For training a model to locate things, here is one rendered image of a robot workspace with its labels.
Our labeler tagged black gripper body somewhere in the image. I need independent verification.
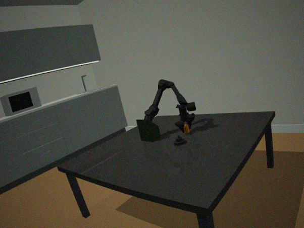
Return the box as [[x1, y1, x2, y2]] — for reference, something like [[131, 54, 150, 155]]
[[175, 112, 188, 127]]

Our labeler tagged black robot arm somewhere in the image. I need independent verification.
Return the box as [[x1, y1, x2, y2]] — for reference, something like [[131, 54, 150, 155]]
[[144, 79, 196, 122]]

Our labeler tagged orange knob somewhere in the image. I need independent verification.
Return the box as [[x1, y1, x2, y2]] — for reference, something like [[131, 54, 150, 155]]
[[184, 125, 189, 134]]

